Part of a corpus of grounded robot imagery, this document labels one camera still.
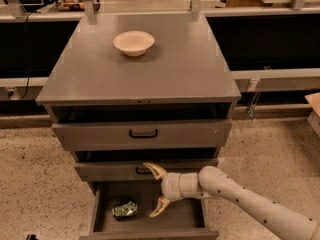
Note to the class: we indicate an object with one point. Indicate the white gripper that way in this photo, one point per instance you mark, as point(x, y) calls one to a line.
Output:
point(171, 186)

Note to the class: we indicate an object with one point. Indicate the crushed green can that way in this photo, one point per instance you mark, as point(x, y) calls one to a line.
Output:
point(125, 210)

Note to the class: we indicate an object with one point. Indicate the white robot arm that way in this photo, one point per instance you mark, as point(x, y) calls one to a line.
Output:
point(211, 181)

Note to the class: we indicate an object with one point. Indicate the bottom grey open drawer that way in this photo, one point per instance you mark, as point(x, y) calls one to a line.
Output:
point(182, 220)

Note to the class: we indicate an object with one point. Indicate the middle grey drawer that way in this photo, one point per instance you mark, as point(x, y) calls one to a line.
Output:
point(125, 171)

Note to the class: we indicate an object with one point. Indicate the top grey drawer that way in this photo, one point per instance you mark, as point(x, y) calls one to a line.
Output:
point(103, 136)

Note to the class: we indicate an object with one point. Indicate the grey drawer cabinet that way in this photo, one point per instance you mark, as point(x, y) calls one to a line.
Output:
point(182, 76)

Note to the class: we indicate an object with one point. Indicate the white paper bowl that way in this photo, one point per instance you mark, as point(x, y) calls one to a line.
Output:
point(133, 43)

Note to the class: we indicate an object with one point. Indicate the wooden box at right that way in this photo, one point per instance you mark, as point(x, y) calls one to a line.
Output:
point(314, 117)

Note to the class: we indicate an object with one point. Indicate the black middle drawer handle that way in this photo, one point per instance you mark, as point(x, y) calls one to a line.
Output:
point(144, 170)

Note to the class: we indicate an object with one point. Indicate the black drawer handle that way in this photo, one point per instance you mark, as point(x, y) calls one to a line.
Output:
point(144, 170)
point(143, 134)

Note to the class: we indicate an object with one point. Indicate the black top drawer handle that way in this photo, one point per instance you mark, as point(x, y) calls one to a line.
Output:
point(143, 134)

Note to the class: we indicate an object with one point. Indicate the metal bracket under rail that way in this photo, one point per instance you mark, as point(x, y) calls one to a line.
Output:
point(252, 88)

